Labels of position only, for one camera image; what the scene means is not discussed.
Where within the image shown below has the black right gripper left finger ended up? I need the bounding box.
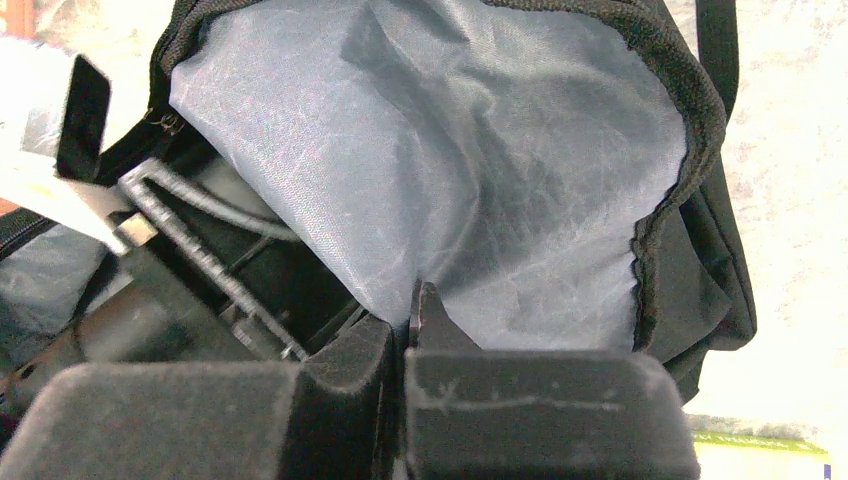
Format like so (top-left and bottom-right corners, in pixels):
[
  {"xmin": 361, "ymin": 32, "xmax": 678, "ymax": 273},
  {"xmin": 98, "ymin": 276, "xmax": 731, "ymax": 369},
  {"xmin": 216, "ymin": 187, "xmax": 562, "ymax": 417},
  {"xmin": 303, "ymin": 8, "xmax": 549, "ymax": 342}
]
[{"xmin": 1, "ymin": 317, "xmax": 392, "ymax": 479}]

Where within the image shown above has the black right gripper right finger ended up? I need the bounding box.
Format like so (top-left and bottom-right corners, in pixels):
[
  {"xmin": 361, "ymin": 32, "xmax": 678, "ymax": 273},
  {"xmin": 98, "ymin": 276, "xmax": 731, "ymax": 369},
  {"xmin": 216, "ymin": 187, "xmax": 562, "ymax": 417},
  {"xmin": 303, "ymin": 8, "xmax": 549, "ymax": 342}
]
[{"xmin": 404, "ymin": 281, "xmax": 701, "ymax": 479}]

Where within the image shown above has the black student backpack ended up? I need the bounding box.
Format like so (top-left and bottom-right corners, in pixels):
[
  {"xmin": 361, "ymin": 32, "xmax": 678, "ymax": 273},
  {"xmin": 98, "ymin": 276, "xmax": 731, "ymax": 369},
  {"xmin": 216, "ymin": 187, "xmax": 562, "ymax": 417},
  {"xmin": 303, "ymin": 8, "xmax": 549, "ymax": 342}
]
[{"xmin": 116, "ymin": 1, "xmax": 757, "ymax": 399}]

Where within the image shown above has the green treehouse book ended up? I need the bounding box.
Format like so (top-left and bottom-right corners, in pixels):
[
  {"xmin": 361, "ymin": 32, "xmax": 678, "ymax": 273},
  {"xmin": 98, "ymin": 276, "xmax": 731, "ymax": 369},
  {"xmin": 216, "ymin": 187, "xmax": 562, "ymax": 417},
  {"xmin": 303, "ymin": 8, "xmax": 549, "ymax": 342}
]
[{"xmin": 1, "ymin": 35, "xmax": 157, "ymax": 256}]

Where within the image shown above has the lime green comic book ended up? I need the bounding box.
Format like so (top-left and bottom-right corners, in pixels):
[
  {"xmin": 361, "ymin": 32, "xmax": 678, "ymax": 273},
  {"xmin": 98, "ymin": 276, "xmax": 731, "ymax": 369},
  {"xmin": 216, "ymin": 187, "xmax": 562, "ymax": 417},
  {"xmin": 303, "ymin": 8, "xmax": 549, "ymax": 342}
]
[{"xmin": 693, "ymin": 431, "xmax": 833, "ymax": 480}]

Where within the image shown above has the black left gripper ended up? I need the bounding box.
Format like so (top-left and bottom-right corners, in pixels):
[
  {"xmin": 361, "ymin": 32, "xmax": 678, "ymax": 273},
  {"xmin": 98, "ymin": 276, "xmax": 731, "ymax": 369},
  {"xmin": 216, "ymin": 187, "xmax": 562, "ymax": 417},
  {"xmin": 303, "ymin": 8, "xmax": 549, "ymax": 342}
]
[{"xmin": 1, "ymin": 159, "xmax": 369, "ymax": 424}]

